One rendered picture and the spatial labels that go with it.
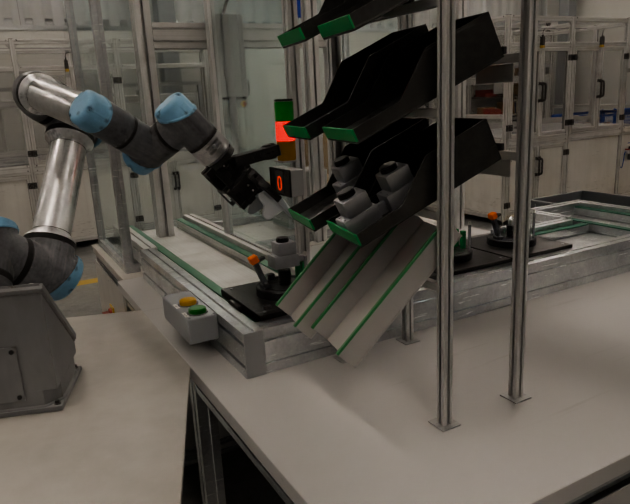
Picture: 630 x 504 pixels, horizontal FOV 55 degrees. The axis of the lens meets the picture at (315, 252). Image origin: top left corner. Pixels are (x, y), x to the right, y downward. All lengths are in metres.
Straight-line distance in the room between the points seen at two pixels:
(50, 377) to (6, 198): 5.39
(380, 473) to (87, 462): 0.48
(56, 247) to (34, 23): 8.07
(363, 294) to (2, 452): 0.68
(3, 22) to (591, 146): 7.50
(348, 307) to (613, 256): 1.06
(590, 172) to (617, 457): 6.53
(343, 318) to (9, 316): 0.61
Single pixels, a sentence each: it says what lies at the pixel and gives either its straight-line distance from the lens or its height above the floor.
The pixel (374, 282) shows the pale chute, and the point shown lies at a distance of 1.11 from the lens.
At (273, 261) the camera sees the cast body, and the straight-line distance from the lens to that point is 1.40.
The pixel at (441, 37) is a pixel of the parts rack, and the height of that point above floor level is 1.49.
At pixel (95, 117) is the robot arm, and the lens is 1.24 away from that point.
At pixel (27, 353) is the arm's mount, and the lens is 1.26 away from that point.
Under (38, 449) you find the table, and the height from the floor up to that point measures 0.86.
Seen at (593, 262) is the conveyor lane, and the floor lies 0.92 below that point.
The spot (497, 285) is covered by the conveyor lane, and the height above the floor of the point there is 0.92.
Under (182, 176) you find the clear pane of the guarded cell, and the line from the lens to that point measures 2.70.
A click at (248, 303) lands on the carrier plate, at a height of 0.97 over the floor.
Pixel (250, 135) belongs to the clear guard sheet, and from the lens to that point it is 1.89.
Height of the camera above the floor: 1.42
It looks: 15 degrees down
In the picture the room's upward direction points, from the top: 3 degrees counter-clockwise
